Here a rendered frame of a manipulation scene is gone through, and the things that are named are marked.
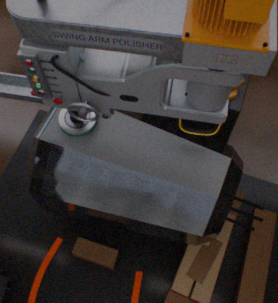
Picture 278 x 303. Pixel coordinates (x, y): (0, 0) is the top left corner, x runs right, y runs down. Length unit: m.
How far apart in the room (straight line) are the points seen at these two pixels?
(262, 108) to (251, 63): 2.01
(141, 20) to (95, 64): 0.37
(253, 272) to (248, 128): 1.18
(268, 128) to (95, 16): 2.19
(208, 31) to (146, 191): 1.00
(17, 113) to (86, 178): 1.42
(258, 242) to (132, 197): 1.07
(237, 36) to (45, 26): 0.65
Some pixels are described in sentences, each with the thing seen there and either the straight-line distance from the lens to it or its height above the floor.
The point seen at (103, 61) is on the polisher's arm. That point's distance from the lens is 1.57.
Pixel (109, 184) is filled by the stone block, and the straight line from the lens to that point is 1.99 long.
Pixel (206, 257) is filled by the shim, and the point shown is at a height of 0.25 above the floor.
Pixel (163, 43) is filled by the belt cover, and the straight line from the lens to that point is 1.28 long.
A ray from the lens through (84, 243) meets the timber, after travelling 2.57.
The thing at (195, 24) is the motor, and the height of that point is 1.75.
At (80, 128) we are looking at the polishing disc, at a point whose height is 0.92.
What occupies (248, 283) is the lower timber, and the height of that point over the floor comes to 0.12.
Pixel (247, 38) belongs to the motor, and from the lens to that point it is 1.25.
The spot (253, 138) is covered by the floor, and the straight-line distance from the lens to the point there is 3.12.
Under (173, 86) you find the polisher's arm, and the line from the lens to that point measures 1.67.
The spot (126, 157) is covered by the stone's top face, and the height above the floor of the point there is 0.86.
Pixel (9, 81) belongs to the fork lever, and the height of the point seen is 1.12.
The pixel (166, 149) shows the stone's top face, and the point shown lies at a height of 0.86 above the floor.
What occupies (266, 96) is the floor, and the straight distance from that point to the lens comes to 3.38.
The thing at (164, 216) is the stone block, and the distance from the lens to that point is 1.98.
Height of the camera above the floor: 2.62
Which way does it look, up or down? 63 degrees down
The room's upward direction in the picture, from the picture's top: 2 degrees counter-clockwise
